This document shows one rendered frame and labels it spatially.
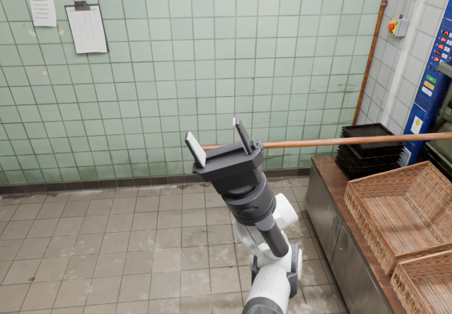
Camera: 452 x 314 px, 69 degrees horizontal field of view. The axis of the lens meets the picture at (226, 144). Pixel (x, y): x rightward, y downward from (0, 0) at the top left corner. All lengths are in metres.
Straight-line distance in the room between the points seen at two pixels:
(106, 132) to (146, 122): 0.35
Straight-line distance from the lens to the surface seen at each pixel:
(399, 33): 2.53
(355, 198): 2.08
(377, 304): 1.97
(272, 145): 1.50
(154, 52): 2.56
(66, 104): 2.87
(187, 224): 2.77
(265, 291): 0.79
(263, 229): 0.61
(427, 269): 1.91
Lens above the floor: 2.01
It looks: 33 degrees down
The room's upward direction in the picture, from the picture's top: straight up
